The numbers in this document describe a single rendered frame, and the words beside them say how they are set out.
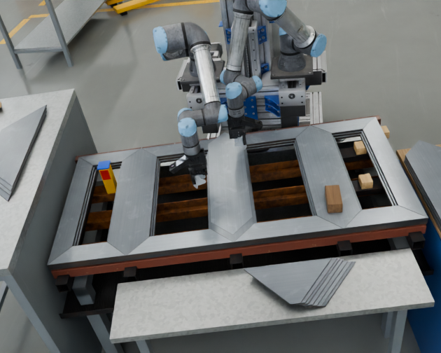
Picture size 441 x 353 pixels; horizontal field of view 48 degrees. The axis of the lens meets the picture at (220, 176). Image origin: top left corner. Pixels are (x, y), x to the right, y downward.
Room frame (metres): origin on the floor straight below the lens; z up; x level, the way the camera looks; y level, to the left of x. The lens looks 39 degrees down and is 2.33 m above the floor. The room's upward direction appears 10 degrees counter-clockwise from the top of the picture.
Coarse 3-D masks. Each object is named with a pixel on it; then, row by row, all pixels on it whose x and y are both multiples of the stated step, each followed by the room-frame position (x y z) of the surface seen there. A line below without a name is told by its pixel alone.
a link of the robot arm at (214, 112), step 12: (192, 24) 2.15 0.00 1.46; (192, 36) 2.10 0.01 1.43; (204, 36) 2.10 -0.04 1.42; (192, 48) 2.08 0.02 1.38; (204, 48) 2.07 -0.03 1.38; (204, 60) 2.02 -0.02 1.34; (204, 72) 1.98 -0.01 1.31; (204, 84) 1.95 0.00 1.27; (216, 84) 1.96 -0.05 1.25; (204, 96) 1.91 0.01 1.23; (216, 96) 1.91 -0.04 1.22; (204, 108) 1.89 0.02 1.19; (216, 108) 1.86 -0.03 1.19; (204, 120) 1.83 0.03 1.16; (216, 120) 1.83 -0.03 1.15
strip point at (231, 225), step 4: (252, 216) 1.51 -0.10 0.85; (224, 220) 1.52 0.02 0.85; (228, 220) 1.51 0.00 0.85; (232, 220) 1.51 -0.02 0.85; (236, 220) 1.51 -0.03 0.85; (240, 220) 1.50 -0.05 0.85; (244, 220) 1.50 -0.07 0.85; (248, 220) 1.49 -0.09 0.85; (216, 224) 1.50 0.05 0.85; (220, 224) 1.50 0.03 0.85; (224, 224) 1.49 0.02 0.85; (228, 224) 1.49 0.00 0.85; (232, 224) 1.48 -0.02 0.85; (236, 224) 1.48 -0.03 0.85; (240, 224) 1.48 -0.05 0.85; (224, 228) 1.47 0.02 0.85; (228, 228) 1.46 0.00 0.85; (232, 228) 1.46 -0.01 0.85; (236, 228) 1.46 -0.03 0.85; (228, 232) 1.44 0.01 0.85; (232, 232) 1.44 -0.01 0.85
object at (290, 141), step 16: (256, 144) 2.02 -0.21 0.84; (272, 144) 2.01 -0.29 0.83; (288, 144) 2.00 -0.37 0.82; (336, 144) 1.91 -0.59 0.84; (368, 144) 1.87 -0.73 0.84; (160, 160) 2.05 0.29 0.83; (208, 160) 1.96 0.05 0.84; (208, 176) 1.84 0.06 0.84; (304, 176) 1.72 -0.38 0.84; (384, 176) 1.62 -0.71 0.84; (208, 192) 1.74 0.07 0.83; (208, 208) 1.63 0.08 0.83; (80, 224) 1.67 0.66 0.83; (384, 224) 1.34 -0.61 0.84; (400, 224) 1.34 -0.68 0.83; (416, 224) 1.34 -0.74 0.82; (256, 240) 1.38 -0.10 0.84; (272, 240) 1.37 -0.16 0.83; (288, 240) 1.37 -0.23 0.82; (128, 256) 1.42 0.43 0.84; (144, 256) 1.41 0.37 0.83
